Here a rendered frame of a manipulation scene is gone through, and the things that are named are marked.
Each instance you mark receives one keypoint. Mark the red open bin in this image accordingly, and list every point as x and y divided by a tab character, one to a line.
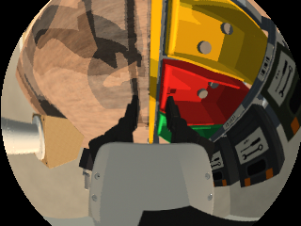
218	105

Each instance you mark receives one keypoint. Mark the green bin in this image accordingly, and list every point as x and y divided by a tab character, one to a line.
201	129

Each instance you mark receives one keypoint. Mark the yellow bar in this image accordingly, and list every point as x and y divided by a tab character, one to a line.
155	25

